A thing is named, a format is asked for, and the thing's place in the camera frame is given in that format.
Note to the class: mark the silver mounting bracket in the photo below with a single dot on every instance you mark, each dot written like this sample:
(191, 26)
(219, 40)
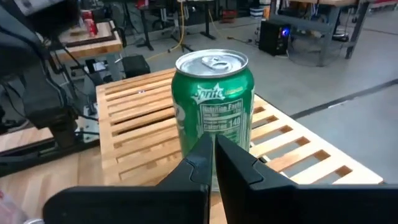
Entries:
(88, 124)

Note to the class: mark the red soda can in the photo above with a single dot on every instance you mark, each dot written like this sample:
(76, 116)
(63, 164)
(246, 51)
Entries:
(90, 28)
(86, 14)

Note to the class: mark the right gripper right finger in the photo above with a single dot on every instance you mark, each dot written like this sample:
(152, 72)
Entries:
(264, 202)

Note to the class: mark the white striped bucket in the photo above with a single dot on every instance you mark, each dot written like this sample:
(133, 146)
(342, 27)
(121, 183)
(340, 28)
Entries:
(257, 12)

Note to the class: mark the wooden table black frame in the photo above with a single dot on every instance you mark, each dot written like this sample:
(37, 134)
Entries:
(90, 48)

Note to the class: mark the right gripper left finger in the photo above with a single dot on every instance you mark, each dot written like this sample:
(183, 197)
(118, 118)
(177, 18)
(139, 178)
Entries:
(186, 202)

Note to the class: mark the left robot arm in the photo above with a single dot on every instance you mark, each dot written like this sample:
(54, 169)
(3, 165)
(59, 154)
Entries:
(40, 93)

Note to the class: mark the Celsius Arctic Vibe can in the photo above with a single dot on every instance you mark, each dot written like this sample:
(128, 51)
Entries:
(11, 208)

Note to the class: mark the black desk frame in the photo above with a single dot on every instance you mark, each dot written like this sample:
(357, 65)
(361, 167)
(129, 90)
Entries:
(145, 31)

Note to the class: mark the green Sprite can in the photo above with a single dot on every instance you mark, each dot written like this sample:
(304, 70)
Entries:
(214, 102)

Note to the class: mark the red black portable box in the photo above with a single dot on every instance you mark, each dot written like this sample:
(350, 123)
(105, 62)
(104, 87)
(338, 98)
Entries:
(230, 15)

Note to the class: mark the wooden slatted shelf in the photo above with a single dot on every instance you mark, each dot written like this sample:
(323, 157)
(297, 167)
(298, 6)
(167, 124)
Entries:
(140, 124)

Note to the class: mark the wooden top grey workbench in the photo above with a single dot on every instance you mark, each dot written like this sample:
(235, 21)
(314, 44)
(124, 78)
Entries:
(326, 37)

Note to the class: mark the black computer tower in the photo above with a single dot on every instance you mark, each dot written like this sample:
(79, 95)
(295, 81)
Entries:
(272, 39)

